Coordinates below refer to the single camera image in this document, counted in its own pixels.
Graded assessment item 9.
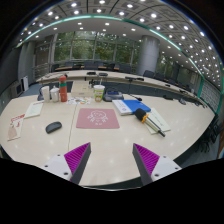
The white booklet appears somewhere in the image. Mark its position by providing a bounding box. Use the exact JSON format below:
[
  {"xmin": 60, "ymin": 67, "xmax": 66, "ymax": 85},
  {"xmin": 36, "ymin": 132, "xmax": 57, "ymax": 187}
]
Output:
[{"xmin": 25, "ymin": 101, "xmax": 44, "ymax": 118}]

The cardboard box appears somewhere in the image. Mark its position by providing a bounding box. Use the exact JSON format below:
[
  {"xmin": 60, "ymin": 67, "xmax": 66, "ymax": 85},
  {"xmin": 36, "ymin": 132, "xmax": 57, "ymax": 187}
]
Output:
[{"xmin": 71, "ymin": 81, "xmax": 93, "ymax": 97}]

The red white leaflet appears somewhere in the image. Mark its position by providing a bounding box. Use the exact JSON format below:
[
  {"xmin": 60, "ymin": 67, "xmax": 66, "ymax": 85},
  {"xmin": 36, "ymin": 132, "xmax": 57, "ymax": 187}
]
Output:
[{"xmin": 7, "ymin": 114, "xmax": 25, "ymax": 141}]

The red water bottle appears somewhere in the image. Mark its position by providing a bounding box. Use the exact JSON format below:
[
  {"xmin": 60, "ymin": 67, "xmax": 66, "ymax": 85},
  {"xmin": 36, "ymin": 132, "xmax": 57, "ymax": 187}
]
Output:
[{"xmin": 59, "ymin": 75, "xmax": 67, "ymax": 102}]

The black computer mouse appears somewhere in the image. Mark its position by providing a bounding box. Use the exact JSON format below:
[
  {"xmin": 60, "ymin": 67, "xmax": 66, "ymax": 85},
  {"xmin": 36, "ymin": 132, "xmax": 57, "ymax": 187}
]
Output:
[{"xmin": 45, "ymin": 121, "xmax": 62, "ymax": 134}]

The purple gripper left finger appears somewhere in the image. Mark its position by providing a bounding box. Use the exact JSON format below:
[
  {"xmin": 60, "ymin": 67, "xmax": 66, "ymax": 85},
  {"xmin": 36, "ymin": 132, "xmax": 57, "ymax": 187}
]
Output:
[{"xmin": 42, "ymin": 143, "xmax": 91, "ymax": 184}]

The colourful sticker sheet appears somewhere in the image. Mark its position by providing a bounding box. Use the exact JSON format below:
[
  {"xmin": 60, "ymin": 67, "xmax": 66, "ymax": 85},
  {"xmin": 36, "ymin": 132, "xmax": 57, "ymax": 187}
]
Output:
[{"xmin": 67, "ymin": 97, "xmax": 91, "ymax": 105}]

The white mug with lid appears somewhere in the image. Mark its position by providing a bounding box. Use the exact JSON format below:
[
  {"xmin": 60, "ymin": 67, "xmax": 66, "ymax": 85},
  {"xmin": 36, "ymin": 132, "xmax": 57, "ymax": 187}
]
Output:
[{"xmin": 50, "ymin": 86, "xmax": 59, "ymax": 102}]

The white book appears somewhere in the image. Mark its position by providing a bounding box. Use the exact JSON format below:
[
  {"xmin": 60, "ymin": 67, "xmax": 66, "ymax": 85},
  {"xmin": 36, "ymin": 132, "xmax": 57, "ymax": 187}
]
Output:
[{"xmin": 112, "ymin": 100, "xmax": 132, "ymax": 115}]

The white tissue pack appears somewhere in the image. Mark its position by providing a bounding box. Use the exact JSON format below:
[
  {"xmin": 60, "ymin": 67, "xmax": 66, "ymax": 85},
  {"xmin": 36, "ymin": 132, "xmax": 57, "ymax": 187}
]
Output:
[{"xmin": 42, "ymin": 86, "xmax": 50, "ymax": 103}]

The green white notebook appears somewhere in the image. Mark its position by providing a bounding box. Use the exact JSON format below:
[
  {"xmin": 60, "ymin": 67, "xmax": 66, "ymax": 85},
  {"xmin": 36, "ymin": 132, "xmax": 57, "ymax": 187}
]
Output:
[{"xmin": 148, "ymin": 108, "xmax": 171, "ymax": 132}]

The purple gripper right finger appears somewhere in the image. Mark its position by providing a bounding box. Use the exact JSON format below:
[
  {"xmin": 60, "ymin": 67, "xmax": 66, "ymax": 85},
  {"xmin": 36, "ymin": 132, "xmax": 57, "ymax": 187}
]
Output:
[{"xmin": 133, "ymin": 143, "xmax": 181, "ymax": 185}]

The pink mouse pad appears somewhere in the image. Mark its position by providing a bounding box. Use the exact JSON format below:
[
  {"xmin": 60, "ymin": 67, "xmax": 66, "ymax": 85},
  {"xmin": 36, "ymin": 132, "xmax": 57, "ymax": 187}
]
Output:
[{"xmin": 76, "ymin": 108, "xmax": 120, "ymax": 129}]

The grey desk phone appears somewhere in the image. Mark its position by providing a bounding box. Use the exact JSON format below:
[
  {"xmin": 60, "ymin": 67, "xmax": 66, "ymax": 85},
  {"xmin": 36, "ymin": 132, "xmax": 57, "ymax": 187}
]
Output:
[{"xmin": 103, "ymin": 91, "xmax": 124, "ymax": 102}]

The white paper cup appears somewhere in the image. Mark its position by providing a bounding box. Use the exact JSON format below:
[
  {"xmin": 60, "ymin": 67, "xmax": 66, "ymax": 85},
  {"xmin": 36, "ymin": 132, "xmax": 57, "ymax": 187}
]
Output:
[{"xmin": 94, "ymin": 85, "xmax": 105, "ymax": 102}]

